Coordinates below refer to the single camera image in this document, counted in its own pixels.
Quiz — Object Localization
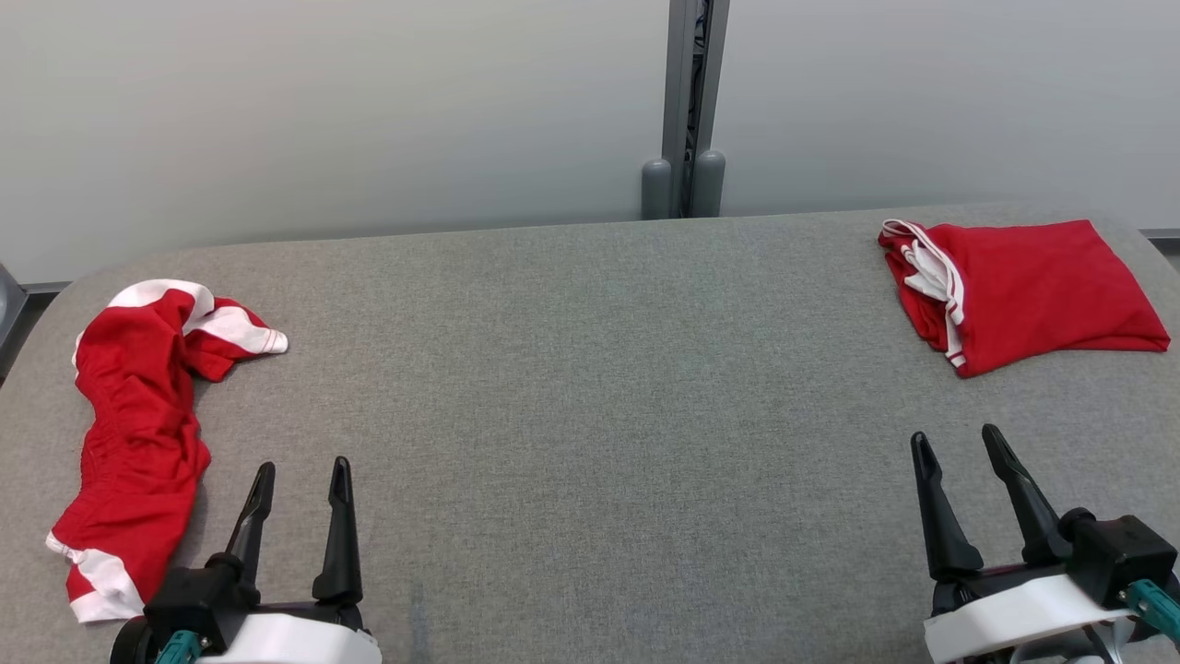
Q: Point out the left teal-plug camera cable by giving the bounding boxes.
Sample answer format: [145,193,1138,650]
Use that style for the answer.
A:
[153,630,204,664]

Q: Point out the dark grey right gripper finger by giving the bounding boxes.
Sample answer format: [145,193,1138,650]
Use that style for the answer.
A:
[982,424,1075,565]
[911,431,985,584]

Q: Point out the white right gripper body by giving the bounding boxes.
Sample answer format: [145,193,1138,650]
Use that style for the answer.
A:
[924,561,1144,664]

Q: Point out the red basketball jersey white sleeves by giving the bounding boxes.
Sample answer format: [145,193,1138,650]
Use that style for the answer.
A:
[878,219,1172,379]

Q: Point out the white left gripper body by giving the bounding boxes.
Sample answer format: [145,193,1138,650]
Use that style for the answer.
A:
[195,598,384,664]

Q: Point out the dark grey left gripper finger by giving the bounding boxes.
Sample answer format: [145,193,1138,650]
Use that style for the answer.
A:
[312,456,365,607]
[205,461,277,606]

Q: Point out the red shorts white hem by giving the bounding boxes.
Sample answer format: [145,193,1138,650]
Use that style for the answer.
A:
[46,279,289,624]

